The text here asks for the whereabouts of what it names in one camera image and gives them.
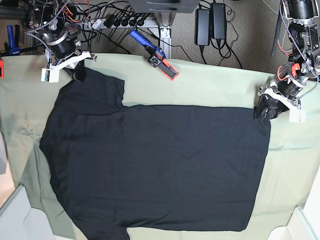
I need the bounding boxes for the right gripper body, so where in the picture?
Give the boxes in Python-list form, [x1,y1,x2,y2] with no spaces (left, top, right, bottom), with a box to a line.
[48,50,97,70]

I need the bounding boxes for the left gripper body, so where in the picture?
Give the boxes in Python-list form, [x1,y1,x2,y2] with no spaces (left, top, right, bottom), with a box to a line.
[257,79,300,110]

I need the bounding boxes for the black T-shirt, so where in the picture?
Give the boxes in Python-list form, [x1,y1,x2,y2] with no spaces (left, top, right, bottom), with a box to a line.
[39,69,271,240]

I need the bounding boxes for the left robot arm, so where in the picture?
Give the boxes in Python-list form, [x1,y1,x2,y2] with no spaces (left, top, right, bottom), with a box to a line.
[254,0,320,123]

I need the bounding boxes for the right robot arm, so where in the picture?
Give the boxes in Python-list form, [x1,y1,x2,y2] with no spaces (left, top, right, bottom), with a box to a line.
[24,0,96,83]

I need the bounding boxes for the white power strip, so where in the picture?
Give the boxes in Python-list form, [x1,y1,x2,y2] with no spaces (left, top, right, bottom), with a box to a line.
[79,15,159,31]

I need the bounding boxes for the blue clamp at left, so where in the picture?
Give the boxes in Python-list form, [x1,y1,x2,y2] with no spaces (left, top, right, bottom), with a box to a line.
[0,24,22,57]

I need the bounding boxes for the orange block at left edge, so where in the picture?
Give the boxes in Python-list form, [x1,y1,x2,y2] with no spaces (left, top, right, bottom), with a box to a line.
[0,59,4,79]

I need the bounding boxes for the light green table cloth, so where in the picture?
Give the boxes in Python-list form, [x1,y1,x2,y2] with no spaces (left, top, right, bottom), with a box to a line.
[0,53,320,240]

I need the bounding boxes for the blue orange bar clamp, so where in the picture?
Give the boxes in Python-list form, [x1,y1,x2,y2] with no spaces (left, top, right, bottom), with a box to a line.
[129,30,179,81]

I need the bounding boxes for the black power adapter right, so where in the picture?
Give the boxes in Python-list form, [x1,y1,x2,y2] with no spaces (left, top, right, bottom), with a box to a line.
[210,2,227,40]

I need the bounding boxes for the black power adapter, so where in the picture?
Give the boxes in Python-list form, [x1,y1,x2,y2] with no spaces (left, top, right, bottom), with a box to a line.
[194,8,210,46]
[210,2,227,40]

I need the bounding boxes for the black power adapter left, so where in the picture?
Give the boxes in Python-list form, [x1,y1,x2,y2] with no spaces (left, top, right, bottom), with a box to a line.
[194,8,210,46]

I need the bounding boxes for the white bin right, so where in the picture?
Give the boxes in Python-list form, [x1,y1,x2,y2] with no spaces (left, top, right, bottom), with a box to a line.
[267,206,320,240]

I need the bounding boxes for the white bin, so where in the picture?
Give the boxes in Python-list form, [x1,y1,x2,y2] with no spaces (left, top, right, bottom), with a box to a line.
[0,185,55,240]
[267,206,320,240]

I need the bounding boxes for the white bin left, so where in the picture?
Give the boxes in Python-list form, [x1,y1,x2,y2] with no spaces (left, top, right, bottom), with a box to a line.
[0,185,55,240]

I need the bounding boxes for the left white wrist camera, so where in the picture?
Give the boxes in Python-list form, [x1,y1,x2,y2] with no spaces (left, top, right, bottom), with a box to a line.
[289,109,306,123]

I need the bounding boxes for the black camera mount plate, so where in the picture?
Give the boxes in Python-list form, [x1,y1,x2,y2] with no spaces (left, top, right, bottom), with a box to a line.
[127,0,200,13]

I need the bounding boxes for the aluminium frame post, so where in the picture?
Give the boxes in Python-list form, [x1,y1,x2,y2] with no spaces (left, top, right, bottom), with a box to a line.
[154,12,176,59]

